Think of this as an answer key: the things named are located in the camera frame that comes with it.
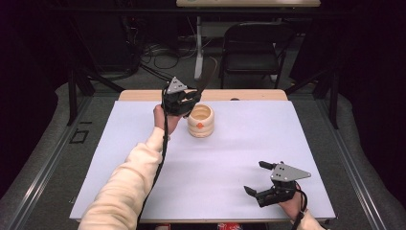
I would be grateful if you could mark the person's left hand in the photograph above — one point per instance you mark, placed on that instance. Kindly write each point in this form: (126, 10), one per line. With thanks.
(166, 119)

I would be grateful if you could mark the cream ribbed cup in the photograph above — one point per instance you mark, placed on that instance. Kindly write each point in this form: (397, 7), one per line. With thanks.
(201, 123)

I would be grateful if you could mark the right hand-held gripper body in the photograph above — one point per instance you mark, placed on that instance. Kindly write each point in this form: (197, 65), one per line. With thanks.
(282, 182)

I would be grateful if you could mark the person's red patterned clothing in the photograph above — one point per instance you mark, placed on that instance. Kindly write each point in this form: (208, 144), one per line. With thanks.
(227, 226)

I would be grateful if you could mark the black folding chair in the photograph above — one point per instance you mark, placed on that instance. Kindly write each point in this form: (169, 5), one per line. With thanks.
(252, 54)

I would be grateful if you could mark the black metal stand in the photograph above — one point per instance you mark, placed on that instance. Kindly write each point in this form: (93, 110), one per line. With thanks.
(72, 96)
(333, 96)

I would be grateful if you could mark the wooden table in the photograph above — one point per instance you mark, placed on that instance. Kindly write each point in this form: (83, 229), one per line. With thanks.
(249, 95)

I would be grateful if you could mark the aluminium floor rail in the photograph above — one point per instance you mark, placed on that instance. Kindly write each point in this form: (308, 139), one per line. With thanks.
(354, 169)
(48, 163)

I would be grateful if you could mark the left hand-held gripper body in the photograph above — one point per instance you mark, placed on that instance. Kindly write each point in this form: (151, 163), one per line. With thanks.
(175, 99)

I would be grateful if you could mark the person's right hand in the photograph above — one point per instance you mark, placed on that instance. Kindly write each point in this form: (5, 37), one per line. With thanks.
(290, 207)

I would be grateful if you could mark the white-legged desk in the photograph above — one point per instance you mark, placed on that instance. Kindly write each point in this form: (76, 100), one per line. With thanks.
(249, 3)

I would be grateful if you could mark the white table mat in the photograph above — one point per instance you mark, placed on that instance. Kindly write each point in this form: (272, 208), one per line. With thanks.
(242, 153)

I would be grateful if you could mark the dark curtain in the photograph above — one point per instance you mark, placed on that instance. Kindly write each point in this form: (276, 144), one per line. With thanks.
(28, 80)
(376, 80)

